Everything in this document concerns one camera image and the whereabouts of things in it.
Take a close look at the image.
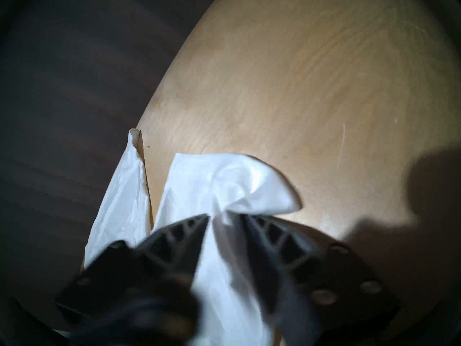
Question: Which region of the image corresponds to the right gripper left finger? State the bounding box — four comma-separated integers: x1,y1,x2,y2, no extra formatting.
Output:
54,214,211,324

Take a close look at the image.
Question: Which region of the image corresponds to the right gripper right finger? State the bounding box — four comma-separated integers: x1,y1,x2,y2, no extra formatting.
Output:
238,213,401,346

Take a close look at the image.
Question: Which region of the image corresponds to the white t-shirt with red print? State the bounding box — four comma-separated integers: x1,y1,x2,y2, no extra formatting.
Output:
84,128,302,346

